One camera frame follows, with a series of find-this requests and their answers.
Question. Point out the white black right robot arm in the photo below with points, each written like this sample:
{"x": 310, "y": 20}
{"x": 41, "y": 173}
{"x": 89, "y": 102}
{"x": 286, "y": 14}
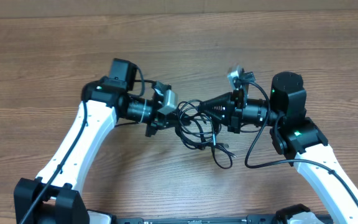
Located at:
{"x": 294, "y": 135}

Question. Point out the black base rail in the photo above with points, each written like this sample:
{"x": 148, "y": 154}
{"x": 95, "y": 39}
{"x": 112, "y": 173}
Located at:
{"x": 305, "y": 217}

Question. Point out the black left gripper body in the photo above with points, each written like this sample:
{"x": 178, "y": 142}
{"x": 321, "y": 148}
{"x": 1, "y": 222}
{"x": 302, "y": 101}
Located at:
{"x": 156, "y": 123}

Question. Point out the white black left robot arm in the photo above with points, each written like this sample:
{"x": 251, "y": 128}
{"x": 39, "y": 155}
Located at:
{"x": 54, "y": 196}

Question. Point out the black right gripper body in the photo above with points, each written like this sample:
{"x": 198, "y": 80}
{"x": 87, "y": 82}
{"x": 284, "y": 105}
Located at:
{"x": 235, "y": 121}

